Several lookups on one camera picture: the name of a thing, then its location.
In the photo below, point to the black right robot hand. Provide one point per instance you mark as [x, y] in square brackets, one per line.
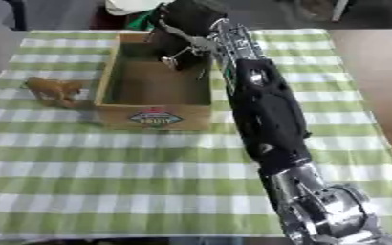
[189, 22]

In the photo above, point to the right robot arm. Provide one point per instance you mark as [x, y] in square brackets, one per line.
[272, 127]

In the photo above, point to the tan cardboard box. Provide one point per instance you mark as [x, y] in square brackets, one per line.
[152, 95]

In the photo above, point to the person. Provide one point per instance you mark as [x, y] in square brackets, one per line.
[128, 13]

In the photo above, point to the brown toy animal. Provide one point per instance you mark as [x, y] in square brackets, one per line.
[53, 91]

